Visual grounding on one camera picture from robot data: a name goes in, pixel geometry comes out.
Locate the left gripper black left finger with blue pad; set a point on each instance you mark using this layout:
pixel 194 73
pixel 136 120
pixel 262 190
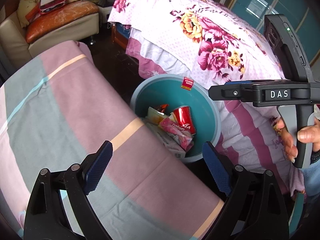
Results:
pixel 46 217

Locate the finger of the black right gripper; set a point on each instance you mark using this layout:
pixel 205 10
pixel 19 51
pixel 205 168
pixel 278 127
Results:
pixel 230 92

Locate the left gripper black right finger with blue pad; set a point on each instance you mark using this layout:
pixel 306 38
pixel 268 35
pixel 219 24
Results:
pixel 254 208

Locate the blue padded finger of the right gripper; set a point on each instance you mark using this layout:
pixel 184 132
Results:
pixel 238 82

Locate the red soda can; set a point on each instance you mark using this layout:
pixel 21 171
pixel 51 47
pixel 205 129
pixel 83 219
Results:
pixel 183 117

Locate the pink snack package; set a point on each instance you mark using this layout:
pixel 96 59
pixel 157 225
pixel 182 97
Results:
pixel 182 136

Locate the yellow white snack wrapper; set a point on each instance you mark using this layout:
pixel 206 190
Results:
pixel 152 121

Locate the teal plastic trash bin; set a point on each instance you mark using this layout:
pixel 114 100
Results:
pixel 167 89

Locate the floral pink bed cover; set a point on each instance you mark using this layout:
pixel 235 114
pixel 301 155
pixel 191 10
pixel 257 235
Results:
pixel 206 42

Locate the teal wardrobe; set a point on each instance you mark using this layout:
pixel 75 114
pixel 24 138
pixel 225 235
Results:
pixel 300 15

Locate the plaid pink grey bedsheet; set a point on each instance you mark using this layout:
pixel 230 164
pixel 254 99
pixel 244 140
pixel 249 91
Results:
pixel 57 109

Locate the cream armchair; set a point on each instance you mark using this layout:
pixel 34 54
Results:
pixel 75 21

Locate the orange leather seat cushion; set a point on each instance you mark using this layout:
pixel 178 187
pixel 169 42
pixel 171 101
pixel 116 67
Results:
pixel 59 18

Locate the yellow cartoon pillow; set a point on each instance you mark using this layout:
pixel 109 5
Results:
pixel 28 11

